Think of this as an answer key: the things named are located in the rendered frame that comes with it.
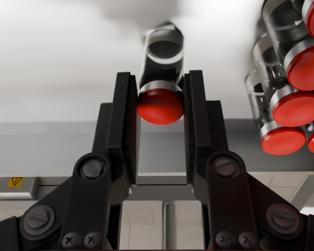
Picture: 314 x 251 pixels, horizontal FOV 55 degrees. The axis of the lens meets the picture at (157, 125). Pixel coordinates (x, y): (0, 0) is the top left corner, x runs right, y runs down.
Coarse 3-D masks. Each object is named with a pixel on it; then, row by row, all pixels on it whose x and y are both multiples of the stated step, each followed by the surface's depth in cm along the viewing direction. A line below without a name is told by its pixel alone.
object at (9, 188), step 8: (0, 184) 105; (8, 184) 105; (16, 184) 104; (24, 184) 104; (32, 184) 105; (0, 192) 103; (8, 192) 103; (16, 192) 103; (24, 192) 102; (32, 192) 105
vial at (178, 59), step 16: (160, 32) 15; (176, 32) 15; (144, 48) 15; (160, 48) 14; (176, 48) 14; (144, 64) 14; (160, 64) 13; (176, 64) 13; (144, 80) 13; (160, 80) 13; (176, 80) 13
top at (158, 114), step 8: (160, 88) 12; (144, 96) 12; (152, 96) 12; (160, 96) 12; (168, 96) 12; (176, 96) 12; (144, 104) 13; (152, 104) 13; (160, 104) 13; (168, 104) 13; (176, 104) 12; (144, 112) 13; (152, 112) 13; (160, 112) 13; (168, 112) 13; (176, 112) 13; (152, 120) 13; (160, 120) 13; (168, 120) 13; (176, 120) 13
